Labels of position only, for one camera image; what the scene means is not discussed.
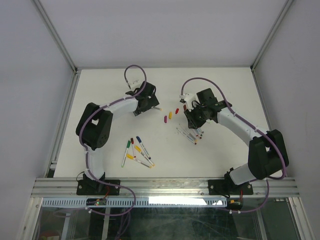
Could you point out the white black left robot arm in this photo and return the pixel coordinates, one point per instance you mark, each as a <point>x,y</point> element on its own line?
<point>95,124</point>

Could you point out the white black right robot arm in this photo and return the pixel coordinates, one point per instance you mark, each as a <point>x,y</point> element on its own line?
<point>267,152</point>

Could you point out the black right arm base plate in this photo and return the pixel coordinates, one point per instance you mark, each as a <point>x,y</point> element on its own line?
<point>227,188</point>

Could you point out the grey slotted cable duct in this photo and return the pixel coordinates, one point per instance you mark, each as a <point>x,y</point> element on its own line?
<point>139,202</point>

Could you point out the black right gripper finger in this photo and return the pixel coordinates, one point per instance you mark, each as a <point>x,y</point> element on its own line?
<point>189,116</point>
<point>195,123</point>

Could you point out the blue cap marker pen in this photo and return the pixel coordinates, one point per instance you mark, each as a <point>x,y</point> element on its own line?
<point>143,147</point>

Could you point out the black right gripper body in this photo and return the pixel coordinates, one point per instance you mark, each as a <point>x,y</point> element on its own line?
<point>199,112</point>

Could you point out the green cap marker pen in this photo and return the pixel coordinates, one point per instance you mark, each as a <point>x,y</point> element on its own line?
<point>125,153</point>

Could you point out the brown cap marker pen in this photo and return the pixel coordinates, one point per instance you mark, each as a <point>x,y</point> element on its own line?
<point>199,133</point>

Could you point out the red cap marker group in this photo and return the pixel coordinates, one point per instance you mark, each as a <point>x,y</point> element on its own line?
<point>188,133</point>

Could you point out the aluminium frame rail front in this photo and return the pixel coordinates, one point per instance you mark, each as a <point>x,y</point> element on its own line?
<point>182,187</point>

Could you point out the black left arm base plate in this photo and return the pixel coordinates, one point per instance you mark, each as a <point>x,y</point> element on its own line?
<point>98,187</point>

